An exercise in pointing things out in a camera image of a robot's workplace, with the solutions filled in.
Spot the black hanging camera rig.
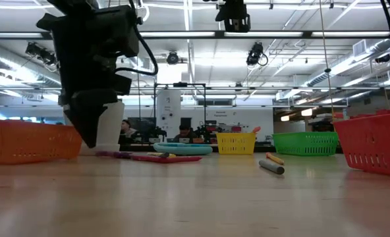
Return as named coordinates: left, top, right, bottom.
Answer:
left=24, top=41, right=59, bottom=66

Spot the black hanging camera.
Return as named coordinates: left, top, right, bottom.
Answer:
left=246, top=41, right=269, bottom=67

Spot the black overhead light beam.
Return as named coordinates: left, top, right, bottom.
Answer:
left=0, top=30, right=390, bottom=40

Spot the black round ceiling camera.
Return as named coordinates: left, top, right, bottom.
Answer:
left=166, top=51, right=180, bottom=66

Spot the white pillar cabinet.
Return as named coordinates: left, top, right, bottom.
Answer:
left=156, top=89, right=182, bottom=139

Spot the orange plastic bin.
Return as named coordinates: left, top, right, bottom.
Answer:
left=0, top=120, right=83, bottom=165

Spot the green plastic bin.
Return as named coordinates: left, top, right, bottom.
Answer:
left=273, top=131, right=339, bottom=157

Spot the grey crayon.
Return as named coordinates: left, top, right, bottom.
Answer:
left=259, top=159, right=285, bottom=175

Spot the blue calculator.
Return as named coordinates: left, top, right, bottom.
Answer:
left=152, top=142, right=213, bottom=156

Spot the yellow crayon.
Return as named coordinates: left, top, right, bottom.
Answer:
left=147, top=151, right=177, bottom=159

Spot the person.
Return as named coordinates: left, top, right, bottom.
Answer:
left=119, top=118, right=138, bottom=141
left=173, top=124, right=196, bottom=143

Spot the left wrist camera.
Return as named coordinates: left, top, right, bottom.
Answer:
left=96, top=5, right=140, bottom=59

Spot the red crayon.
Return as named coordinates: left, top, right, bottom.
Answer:
left=168, top=155, right=203, bottom=164

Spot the black background frame stand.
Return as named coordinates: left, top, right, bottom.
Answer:
left=153, top=82, right=207, bottom=143

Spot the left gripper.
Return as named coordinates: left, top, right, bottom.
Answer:
left=36, top=3, right=132, bottom=149

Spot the yellow plastic bin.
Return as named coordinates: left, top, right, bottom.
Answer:
left=215, top=132, right=258, bottom=155

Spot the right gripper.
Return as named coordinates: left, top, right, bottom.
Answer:
left=215, top=0, right=251, bottom=33

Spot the red plastic bin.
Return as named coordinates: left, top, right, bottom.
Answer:
left=333, top=111, right=390, bottom=178

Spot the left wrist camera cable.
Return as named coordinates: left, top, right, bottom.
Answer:
left=114, top=0, right=159, bottom=77

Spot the white plant pot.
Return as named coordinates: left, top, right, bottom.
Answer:
left=79, top=100, right=125, bottom=156

